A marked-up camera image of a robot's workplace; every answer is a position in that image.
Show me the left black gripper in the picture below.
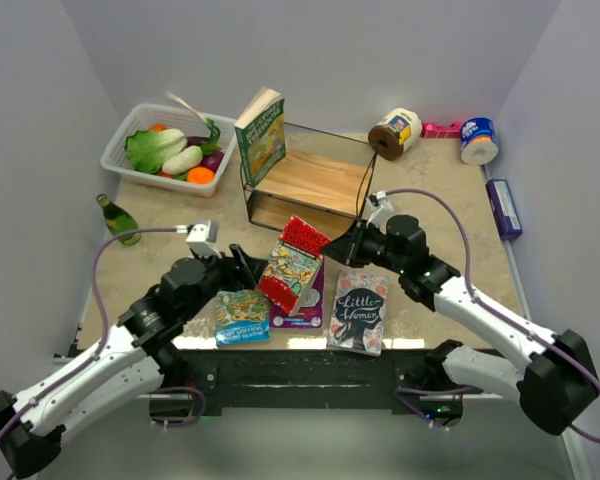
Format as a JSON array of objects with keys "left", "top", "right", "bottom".
[{"left": 182, "top": 243, "right": 268, "bottom": 321}]

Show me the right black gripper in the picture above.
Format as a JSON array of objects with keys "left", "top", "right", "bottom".
[{"left": 320, "top": 218, "right": 406, "bottom": 275}]

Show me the red treehouse book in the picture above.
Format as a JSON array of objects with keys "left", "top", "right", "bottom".
[{"left": 256, "top": 216, "right": 331, "bottom": 315}]

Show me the black wire wooden shelf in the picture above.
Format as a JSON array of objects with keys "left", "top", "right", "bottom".
[{"left": 240, "top": 123, "right": 377, "bottom": 238}]

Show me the green 104-storey treehouse book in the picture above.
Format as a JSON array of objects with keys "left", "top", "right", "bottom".
[{"left": 234, "top": 87, "right": 286, "bottom": 188}]

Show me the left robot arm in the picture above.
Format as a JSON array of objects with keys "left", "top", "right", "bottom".
[{"left": 0, "top": 244, "right": 266, "bottom": 479}]

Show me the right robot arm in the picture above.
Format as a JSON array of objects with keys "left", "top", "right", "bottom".
[{"left": 320, "top": 215, "right": 600, "bottom": 435}]

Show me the blue 26-storey treehouse book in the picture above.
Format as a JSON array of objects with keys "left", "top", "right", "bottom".
[{"left": 215, "top": 290, "right": 271, "bottom": 346}]

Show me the purple book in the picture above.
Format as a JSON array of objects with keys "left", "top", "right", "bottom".
[{"left": 270, "top": 266, "right": 324, "bottom": 329}]

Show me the little women book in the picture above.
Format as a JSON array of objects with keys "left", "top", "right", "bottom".
[{"left": 327, "top": 270, "right": 389, "bottom": 356}]

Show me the toy orange carrot slice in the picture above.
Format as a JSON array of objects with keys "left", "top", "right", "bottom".
[{"left": 186, "top": 166, "right": 215, "bottom": 185}]

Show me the toy purple onion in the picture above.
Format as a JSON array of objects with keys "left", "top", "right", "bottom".
[{"left": 200, "top": 150, "right": 224, "bottom": 173}]

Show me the brown core paper roll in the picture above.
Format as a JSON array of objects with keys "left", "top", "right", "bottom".
[{"left": 367, "top": 107, "right": 423, "bottom": 161}]

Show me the toy white radish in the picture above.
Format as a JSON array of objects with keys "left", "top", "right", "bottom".
[{"left": 162, "top": 146, "right": 204, "bottom": 176}]

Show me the toy green leek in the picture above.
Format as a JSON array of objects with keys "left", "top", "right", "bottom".
[{"left": 165, "top": 92, "right": 221, "bottom": 155}]

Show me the green glass bottle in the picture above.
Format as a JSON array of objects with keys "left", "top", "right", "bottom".
[{"left": 96, "top": 193, "right": 141, "bottom": 246}]

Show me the pink plastic object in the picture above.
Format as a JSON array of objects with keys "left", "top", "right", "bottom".
[{"left": 421, "top": 122, "right": 462, "bottom": 139}]

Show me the toy green cabbage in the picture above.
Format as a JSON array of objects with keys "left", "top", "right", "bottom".
[{"left": 124, "top": 129, "right": 187, "bottom": 174}]

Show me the purple box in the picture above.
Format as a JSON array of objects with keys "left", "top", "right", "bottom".
[{"left": 486, "top": 179, "right": 523, "bottom": 241}]

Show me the blue wrapped toilet roll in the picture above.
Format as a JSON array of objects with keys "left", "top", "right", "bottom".
[{"left": 460, "top": 117, "right": 499, "bottom": 166}]

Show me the white plastic basket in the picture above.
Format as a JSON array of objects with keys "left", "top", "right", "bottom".
[{"left": 100, "top": 103, "right": 237, "bottom": 198}]

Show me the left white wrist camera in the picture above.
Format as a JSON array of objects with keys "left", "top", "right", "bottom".
[{"left": 176, "top": 220, "right": 221, "bottom": 258}]

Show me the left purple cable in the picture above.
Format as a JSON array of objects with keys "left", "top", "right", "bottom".
[{"left": 0, "top": 227, "right": 189, "bottom": 466}]

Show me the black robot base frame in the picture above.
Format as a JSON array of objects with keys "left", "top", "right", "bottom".
[{"left": 149, "top": 349, "right": 466, "bottom": 427}]

